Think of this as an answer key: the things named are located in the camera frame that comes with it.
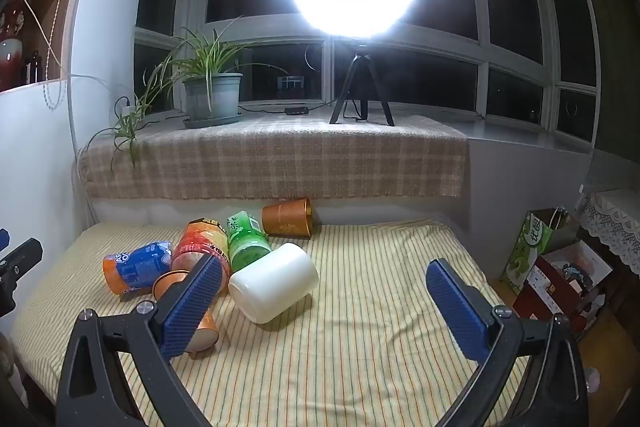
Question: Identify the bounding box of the red cardboard box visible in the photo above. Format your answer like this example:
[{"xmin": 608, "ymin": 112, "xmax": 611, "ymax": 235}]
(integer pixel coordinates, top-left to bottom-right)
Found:
[{"xmin": 512, "ymin": 252, "xmax": 613, "ymax": 333}]

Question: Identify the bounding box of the black tripod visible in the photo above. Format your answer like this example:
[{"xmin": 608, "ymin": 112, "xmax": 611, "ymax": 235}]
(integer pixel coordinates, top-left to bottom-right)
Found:
[{"xmin": 329, "ymin": 38, "xmax": 396, "ymax": 128}]

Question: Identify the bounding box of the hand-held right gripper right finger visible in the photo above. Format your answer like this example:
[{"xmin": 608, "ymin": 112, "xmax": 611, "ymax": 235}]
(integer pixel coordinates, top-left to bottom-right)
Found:
[{"xmin": 425, "ymin": 258, "xmax": 591, "ymax": 427}]

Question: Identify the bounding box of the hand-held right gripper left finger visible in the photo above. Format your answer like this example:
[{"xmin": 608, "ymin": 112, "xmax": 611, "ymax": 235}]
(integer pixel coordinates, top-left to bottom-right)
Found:
[{"xmin": 55, "ymin": 253, "xmax": 226, "ymax": 427}]

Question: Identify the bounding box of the white bead cord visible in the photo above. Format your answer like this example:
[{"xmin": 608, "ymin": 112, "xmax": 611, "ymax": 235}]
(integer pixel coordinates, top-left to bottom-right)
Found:
[{"xmin": 42, "ymin": 0, "xmax": 83, "ymax": 108}]

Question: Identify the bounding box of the grey pot saucer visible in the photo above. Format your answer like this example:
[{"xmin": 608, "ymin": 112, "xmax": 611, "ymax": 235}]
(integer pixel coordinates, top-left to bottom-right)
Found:
[{"xmin": 182, "ymin": 111, "xmax": 243, "ymax": 128}]

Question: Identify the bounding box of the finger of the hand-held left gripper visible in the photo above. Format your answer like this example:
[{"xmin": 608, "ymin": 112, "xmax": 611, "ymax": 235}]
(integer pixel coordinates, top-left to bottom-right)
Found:
[{"xmin": 0, "ymin": 229, "xmax": 44, "ymax": 315}]

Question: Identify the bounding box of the grey flower pot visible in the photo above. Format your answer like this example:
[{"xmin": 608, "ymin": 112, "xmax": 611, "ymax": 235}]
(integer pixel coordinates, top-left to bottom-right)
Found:
[{"xmin": 182, "ymin": 73, "xmax": 244, "ymax": 120}]

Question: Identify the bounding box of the blue orange paper cup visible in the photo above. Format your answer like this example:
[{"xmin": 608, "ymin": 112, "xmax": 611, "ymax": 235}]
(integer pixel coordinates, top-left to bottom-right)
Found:
[{"xmin": 102, "ymin": 241, "xmax": 173, "ymax": 297}]

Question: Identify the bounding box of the dark bottle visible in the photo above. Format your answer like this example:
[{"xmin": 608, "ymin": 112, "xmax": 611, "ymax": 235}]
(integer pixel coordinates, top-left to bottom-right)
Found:
[{"xmin": 22, "ymin": 51, "xmax": 41, "ymax": 84}]

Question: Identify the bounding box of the white window frame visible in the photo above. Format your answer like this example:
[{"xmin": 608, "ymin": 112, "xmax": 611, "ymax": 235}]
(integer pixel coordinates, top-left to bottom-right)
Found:
[{"xmin": 132, "ymin": 0, "xmax": 601, "ymax": 142}]

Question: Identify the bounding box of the plaid cloth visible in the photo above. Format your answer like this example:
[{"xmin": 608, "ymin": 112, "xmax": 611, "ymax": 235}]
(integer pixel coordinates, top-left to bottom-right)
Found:
[{"xmin": 77, "ymin": 113, "xmax": 471, "ymax": 202}]

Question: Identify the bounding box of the plain orange paper cup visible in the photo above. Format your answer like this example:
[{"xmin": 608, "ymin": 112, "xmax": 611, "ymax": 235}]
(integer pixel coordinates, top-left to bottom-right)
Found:
[{"xmin": 152, "ymin": 271, "xmax": 220, "ymax": 354}]

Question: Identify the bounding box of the red orange paper cup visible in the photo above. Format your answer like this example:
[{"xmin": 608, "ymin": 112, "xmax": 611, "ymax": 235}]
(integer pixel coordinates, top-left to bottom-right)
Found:
[{"xmin": 171, "ymin": 218, "xmax": 232, "ymax": 280}]

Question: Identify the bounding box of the red vase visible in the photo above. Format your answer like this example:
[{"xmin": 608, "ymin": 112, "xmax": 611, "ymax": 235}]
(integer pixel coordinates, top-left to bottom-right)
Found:
[{"xmin": 0, "ymin": 0, "xmax": 26, "ymax": 90}]

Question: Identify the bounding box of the spider plant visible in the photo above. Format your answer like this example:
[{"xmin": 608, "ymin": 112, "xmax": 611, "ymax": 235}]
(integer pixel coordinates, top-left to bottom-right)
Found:
[{"xmin": 87, "ymin": 19, "xmax": 288, "ymax": 168}]

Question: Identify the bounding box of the white lace cloth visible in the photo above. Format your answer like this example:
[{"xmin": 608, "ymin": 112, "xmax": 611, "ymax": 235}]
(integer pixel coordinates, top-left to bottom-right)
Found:
[{"xmin": 580, "ymin": 188, "xmax": 640, "ymax": 278}]

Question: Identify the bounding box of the brown paper cup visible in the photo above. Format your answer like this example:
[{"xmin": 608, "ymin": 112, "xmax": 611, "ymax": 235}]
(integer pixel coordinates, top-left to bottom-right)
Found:
[{"xmin": 262, "ymin": 198, "xmax": 313, "ymax": 239}]

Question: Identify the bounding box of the yellow striped sheet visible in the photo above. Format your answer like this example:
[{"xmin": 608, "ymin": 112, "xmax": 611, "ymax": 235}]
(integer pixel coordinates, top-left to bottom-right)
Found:
[{"xmin": 10, "ymin": 219, "xmax": 531, "ymax": 427}]

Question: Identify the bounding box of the green paper bag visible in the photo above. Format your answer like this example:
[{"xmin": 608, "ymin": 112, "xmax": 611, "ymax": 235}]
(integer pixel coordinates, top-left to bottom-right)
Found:
[{"xmin": 502, "ymin": 209, "xmax": 576, "ymax": 298}]

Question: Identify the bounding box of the black cable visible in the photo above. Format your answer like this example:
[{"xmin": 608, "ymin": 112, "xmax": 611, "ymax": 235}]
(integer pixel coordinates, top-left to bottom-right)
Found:
[{"xmin": 240, "ymin": 99, "xmax": 361, "ymax": 122}]

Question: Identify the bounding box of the green paper cup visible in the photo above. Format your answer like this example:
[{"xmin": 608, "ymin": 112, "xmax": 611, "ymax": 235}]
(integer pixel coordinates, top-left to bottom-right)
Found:
[{"xmin": 226, "ymin": 210, "xmax": 272, "ymax": 273}]

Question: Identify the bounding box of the white plastic cup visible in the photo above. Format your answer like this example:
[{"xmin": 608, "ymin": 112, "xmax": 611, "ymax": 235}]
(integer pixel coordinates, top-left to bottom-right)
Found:
[{"xmin": 228, "ymin": 242, "xmax": 320, "ymax": 324}]

